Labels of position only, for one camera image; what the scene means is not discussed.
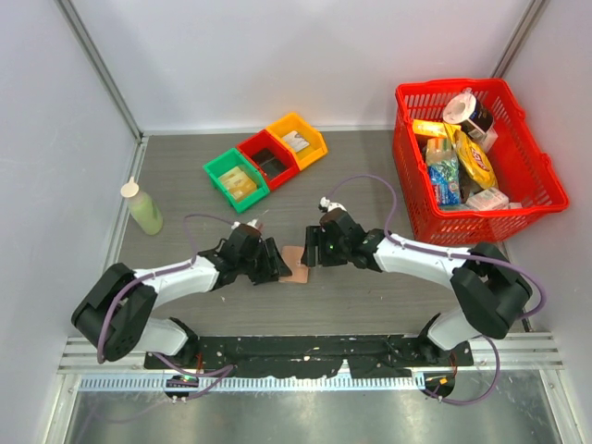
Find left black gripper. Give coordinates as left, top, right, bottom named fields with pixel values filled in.
left=237, top=237, right=290, bottom=284

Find tan leather card holder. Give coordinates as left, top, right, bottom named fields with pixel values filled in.
left=278, top=245, right=309, bottom=284

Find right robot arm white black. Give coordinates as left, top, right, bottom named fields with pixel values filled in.
left=302, top=207, right=533, bottom=365

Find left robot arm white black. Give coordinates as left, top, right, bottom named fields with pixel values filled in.
left=71, top=224, right=291, bottom=368

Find yellow cards in green bin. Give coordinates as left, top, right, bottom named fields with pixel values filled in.
left=218, top=166, right=257, bottom=202

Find black cards in red bin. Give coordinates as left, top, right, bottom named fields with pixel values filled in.
left=252, top=148, right=288, bottom=180

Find card in yellow bin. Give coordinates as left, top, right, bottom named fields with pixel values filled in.
left=282, top=130, right=310, bottom=153

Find green storage bin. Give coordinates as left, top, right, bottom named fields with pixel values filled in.
left=203, top=148, right=270, bottom=214

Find red storage bin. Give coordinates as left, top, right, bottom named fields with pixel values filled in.
left=237, top=129, right=301, bottom=191

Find yellow storage bin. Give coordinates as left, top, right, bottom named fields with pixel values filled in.
left=265, top=113, right=328, bottom=170

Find green liquid squeeze bottle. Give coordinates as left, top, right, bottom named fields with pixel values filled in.
left=120, top=176, right=164, bottom=236

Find blue snack bag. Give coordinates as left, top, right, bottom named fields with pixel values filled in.
left=425, top=138, right=462, bottom=206

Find yellow snack packet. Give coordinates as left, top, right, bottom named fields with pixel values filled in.
left=412, top=119, right=462, bottom=139

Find white small box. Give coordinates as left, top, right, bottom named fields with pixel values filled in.
left=465, top=187, right=510, bottom=211

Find yellow chips bag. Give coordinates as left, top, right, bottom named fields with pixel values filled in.
left=454, top=130, right=498, bottom=190

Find dark labelled can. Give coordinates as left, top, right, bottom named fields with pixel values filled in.
left=461, top=96, right=494, bottom=140

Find red plastic shopping basket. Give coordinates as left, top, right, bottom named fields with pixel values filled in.
left=392, top=79, right=569, bottom=246

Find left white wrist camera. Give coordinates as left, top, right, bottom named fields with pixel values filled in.
left=231, top=218, right=263, bottom=237

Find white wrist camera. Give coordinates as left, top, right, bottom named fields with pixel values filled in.
left=231, top=218, right=263, bottom=237
left=318, top=196, right=346, bottom=214

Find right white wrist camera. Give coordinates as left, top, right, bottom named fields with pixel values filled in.
left=318, top=196, right=346, bottom=214

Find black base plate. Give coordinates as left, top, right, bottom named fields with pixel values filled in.
left=166, top=335, right=474, bottom=379

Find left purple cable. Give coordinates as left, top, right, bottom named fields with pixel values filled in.
left=94, top=212, right=241, bottom=399

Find white slotted cable duct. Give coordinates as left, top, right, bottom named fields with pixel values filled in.
left=79, top=372, right=426, bottom=392

